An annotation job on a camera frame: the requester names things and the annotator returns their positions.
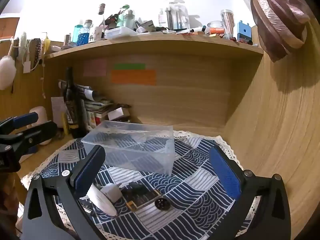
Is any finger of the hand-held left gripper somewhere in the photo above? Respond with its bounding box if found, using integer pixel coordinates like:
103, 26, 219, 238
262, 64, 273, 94
0, 112, 39, 136
0, 120, 58, 161

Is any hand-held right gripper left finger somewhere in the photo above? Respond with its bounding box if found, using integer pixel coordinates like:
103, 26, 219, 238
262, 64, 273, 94
21, 145, 107, 240

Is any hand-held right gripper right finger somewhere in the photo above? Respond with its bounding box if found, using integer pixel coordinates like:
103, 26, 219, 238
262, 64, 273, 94
209, 146, 292, 240

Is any white charger plug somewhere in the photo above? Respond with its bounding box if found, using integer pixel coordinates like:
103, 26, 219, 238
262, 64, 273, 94
100, 183, 123, 204

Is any white oval plastic piece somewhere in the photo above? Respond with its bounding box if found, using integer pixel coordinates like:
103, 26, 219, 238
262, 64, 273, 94
88, 183, 118, 217

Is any yellow square buckle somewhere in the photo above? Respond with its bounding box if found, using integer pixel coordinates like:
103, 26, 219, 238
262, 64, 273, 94
126, 200, 139, 212

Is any clear plastic storage box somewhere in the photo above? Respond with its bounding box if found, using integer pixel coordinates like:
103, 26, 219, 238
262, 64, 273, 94
81, 120, 174, 176

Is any black round cap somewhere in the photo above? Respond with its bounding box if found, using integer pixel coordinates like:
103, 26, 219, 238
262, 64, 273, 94
154, 197, 172, 211

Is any blue wave-patterned placemat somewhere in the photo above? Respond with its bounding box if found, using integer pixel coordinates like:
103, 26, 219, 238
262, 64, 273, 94
21, 129, 261, 240

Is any white paper note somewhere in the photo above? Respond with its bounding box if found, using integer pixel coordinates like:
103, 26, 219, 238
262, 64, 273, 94
51, 96, 66, 128

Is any tall black bottle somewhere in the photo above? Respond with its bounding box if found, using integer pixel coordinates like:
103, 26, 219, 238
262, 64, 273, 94
64, 67, 87, 138

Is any white fluffy puff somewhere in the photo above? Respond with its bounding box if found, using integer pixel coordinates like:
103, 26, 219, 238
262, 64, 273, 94
0, 54, 17, 91

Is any small white box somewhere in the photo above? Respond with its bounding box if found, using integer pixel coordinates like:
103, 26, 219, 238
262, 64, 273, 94
107, 107, 131, 121

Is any stack of books and magazines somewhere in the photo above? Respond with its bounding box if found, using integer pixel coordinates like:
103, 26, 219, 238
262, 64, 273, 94
58, 79, 132, 131

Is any patterned headband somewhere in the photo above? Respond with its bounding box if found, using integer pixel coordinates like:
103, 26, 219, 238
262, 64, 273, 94
28, 38, 43, 70

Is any pink sticky note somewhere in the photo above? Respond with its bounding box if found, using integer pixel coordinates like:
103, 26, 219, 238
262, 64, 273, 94
83, 59, 107, 77

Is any teal bottle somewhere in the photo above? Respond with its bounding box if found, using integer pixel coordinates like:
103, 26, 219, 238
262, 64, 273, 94
73, 24, 84, 46

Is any blue dotted bottle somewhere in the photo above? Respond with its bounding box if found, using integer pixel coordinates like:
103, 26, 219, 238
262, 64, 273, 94
77, 20, 93, 46

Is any orange sticky note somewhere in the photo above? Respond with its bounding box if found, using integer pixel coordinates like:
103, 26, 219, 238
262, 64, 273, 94
110, 69, 157, 86

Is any white mug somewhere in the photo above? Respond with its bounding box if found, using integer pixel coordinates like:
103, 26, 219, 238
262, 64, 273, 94
90, 26, 104, 42

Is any green sticky note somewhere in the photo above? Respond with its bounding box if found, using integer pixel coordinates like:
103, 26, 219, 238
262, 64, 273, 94
113, 63, 146, 70

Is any white lidded plastic box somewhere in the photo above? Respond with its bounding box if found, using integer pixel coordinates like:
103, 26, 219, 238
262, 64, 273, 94
104, 27, 138, 40

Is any dark-capped clear bottle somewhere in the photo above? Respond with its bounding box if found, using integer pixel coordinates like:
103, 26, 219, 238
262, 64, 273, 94
97, 3, 106, 28

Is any blue plastic box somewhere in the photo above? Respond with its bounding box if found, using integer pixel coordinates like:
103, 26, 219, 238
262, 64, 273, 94
237, 20, 251, 42

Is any green pump bottle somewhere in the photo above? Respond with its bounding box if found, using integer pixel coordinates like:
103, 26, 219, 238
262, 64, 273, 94
117, 4, 130, 28

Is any wooden desk shelf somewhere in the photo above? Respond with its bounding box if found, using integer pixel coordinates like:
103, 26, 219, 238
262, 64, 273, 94
45, 32, 264, 61

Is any pale green bottle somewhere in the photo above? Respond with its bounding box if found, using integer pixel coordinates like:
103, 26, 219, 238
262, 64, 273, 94
124, 9, 136, 28

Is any clear glass jar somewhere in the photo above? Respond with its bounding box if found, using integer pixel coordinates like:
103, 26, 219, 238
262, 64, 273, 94
207, 21, 225, 34

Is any tall clear canister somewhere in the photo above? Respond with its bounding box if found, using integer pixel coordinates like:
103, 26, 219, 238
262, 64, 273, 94
220, 9, 235, 39

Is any small grey box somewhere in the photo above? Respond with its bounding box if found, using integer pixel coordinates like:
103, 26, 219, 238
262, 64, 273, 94
140, 20, 157, 33

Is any brown hanging hat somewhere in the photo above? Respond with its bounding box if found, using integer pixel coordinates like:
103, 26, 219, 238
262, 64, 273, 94
250, 0, 311, 63

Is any clear toothbrush pack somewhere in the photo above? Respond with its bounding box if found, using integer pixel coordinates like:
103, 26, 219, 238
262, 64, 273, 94
166, 0, 191, 30

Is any small clear bottle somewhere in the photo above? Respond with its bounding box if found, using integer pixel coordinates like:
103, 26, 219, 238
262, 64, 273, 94
158, 8, 167, 28

